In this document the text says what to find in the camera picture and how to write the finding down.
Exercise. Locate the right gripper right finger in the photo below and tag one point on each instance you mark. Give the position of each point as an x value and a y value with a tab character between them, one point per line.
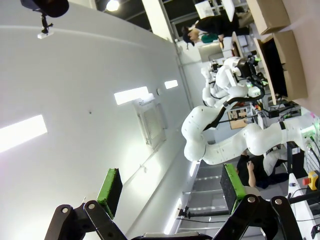
240	212

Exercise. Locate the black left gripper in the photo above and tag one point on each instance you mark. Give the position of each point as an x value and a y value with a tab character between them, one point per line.
242	67

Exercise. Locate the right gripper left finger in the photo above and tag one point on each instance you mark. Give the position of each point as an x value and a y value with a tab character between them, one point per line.
107	212

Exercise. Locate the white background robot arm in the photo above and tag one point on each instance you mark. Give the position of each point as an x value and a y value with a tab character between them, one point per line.
207	97

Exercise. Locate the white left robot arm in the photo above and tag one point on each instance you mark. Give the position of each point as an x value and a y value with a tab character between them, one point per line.
225	150

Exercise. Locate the open brown cardboard box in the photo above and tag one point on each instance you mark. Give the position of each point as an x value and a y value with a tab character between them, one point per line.
292	65
270	15

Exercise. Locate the black horizontal pole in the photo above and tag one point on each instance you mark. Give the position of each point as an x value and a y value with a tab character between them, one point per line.
207	214

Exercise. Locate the seated person black shirt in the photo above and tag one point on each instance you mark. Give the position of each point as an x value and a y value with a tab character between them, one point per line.
246	167

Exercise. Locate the wooden pegboard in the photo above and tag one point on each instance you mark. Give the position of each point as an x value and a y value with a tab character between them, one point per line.
237	118

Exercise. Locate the person with dark cap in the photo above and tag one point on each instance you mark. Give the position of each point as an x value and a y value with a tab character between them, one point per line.
220	25

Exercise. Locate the person in white trousers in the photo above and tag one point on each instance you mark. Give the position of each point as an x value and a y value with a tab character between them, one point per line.
273	161

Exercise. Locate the yellow red emergency stop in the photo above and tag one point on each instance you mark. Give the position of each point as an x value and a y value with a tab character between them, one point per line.
313	180

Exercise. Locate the rectangular ceiling light panel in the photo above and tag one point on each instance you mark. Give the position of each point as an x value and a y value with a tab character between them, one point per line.
20	133
130	95
171	84

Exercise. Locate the ceiling air vent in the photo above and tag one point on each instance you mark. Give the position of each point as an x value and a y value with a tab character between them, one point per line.
152	125

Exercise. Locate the round ceiling lamp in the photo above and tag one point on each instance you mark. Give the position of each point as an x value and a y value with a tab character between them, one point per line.
113	5

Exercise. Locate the black camera white mount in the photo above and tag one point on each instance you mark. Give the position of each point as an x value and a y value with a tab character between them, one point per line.
50	6

